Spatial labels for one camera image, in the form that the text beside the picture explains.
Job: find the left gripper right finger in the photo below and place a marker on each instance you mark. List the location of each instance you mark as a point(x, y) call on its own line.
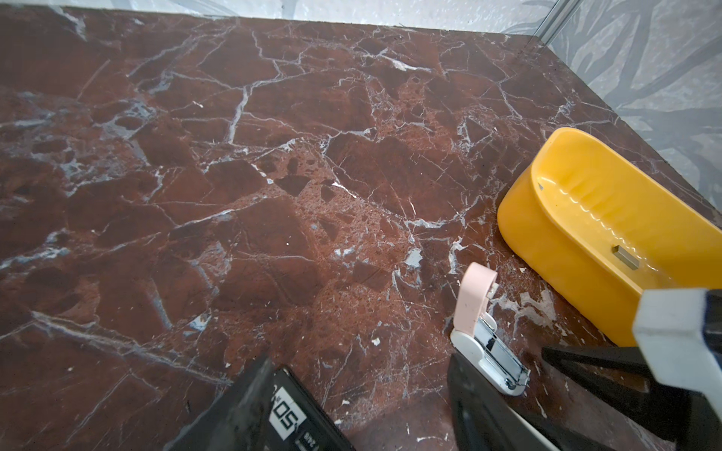
point(481, 418)

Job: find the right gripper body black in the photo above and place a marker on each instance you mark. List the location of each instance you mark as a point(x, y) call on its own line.
point(677, 415)

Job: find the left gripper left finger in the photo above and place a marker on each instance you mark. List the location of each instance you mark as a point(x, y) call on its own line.
point(238, 419)

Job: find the pink mini stapler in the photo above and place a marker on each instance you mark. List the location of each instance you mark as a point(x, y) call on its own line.
point(475, 334)

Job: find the grey staple strip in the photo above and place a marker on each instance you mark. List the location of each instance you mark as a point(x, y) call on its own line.
point(626, 257)

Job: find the yellow plastic tray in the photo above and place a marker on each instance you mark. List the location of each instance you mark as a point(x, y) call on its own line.
point(579, 198)

